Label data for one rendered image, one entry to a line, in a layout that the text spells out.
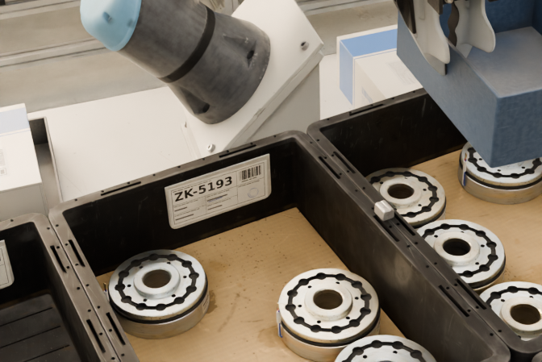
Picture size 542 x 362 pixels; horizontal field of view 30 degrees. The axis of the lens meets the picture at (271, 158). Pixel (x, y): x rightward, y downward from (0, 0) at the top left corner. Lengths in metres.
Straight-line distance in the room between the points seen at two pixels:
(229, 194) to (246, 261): 0.08
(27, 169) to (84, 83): 1.72
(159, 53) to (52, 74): 1.87
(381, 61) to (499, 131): 0.72
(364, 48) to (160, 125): 0.34
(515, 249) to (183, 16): 0.50
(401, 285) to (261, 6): 0.56
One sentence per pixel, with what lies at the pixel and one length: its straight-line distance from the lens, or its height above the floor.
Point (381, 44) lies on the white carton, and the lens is 1.57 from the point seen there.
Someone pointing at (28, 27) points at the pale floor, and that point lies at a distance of 3.42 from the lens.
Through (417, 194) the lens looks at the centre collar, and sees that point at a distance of 1.14.
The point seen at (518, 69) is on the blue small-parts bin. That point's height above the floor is 1.07.
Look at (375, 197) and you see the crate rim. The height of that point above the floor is 0.93.
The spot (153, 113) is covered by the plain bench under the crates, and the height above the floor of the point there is 0.70.
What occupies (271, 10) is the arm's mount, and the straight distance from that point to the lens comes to 1.40.
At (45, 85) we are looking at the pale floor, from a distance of 3.08.
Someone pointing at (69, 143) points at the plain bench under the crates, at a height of 0.70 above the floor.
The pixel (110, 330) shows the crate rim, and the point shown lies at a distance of 0.92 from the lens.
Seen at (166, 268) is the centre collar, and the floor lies 0.87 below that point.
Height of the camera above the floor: 1.57
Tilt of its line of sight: 36 degrees down
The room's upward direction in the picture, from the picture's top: 3 degrees counter-clockwise
